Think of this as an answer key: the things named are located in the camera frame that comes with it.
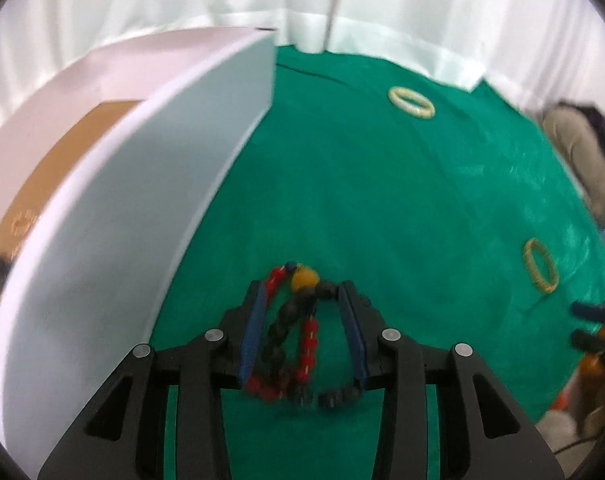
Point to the green velvet cloth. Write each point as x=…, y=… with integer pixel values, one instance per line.
x=392, y=200

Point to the gold bangle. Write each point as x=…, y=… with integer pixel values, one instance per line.
x=528, y=260

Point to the white cardboard box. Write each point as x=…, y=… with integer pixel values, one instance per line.
x=107, y=270

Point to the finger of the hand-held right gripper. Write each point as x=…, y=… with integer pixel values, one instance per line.
x=589, y=311
x=592, y=342

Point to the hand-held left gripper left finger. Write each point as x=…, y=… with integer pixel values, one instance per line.
x=255, y=330

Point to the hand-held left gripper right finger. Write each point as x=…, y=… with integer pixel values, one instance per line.
x=355, y=335

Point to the cream bangle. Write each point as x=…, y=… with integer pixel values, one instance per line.
x=400, y=95

